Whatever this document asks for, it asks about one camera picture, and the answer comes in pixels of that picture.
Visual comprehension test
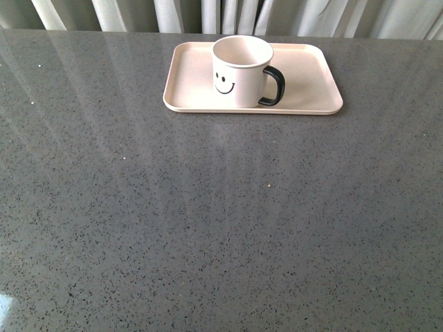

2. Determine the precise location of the white smiley face mug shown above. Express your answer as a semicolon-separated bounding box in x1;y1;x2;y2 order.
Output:
211;35;286;108

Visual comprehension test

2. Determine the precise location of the grey white pleated curtain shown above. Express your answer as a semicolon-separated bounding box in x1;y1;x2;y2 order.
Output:
1;0;442;40

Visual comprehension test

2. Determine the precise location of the beige rectangular plastic tray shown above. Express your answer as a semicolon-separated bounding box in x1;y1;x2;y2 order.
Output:
163;41;343;115

